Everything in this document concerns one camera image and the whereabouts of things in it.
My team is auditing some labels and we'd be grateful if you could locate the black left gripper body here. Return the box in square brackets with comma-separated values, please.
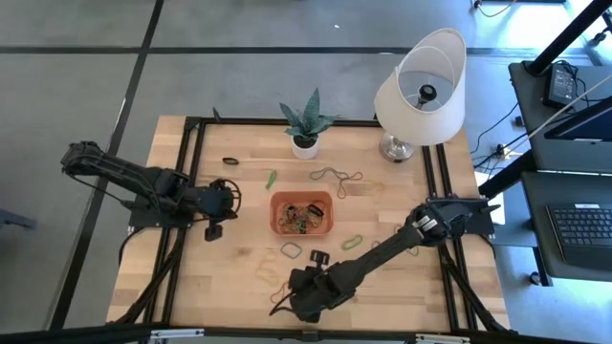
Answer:
[188, 185, 238, 221]

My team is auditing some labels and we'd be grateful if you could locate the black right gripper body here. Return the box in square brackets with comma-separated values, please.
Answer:
[310, 265, 358, 312]

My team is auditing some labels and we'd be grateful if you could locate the long red rubber band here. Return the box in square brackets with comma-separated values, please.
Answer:
[270, 280, 291, 306]

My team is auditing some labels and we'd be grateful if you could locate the long grey-blue rubber band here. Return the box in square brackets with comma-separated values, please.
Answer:
[309, 166, 353, 183]

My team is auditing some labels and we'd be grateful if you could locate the orange plastic bin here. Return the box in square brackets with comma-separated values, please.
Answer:
[269, 190, 335, 238]

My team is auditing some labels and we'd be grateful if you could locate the potted snake plant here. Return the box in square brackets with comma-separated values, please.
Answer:
[279, 87, 339, 161]

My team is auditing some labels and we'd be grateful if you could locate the white shade table lamp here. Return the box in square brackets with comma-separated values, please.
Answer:
[373, 27, 468, 163]

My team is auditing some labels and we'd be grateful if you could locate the white sheet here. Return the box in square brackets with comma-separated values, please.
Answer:
[474, 170, 507, 226]

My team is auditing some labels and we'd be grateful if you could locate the dark grey furniture leg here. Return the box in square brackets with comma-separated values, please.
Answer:
[0, 208, 37, 231]

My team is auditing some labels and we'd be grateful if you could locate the black diagonal strut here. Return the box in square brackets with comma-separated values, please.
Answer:
[477, 151, 537, 200]

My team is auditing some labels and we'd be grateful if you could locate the black keyboard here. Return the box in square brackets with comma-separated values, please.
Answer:
[546, 203, 612, 273]

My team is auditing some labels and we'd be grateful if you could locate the black desk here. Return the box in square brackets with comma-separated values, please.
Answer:
[507, 59, 612, 284]

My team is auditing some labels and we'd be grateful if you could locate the black power adapter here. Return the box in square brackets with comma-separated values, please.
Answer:
[542, 63, 579, 110]

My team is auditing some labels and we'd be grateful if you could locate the dark computer monitor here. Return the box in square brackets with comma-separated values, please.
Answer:
[543, 95, 612, 143]

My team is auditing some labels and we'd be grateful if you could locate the black diagonal pole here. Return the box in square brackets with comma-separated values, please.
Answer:
[524, 0, 612, 76]

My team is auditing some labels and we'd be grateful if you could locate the left arm cable loop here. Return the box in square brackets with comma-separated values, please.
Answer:
[209, 178, 242, 221]

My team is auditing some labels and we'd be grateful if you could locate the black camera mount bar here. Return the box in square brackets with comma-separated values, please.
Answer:
[0, 320, 612, 344]

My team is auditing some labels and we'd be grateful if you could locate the silver mount bracket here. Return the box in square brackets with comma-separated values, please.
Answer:
[150, 328, 205, 341]
[414, 333, 472, 344]

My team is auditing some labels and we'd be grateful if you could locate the thin hanging cord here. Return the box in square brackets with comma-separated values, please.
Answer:
[525, 84, 612, 140]

